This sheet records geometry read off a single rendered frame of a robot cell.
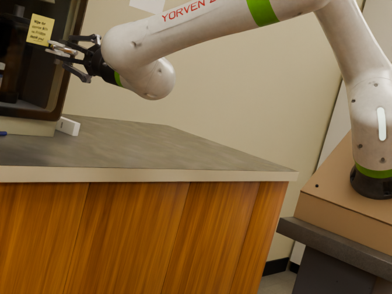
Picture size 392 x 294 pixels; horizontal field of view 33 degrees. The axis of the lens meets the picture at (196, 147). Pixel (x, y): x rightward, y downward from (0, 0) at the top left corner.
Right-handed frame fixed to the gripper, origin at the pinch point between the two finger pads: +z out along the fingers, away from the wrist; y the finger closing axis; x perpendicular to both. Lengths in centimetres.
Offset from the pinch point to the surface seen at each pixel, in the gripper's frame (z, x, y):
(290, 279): 37, -278, -121
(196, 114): 49, -140, -20
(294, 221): -68, -27, -26
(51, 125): 5.6, -8.8, -22.6
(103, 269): -21, -15, -57
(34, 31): 4.1, 6.0, 2.8
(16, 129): 5.6, 3.2, -24.4
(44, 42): 4.0, 2.0, 0.7
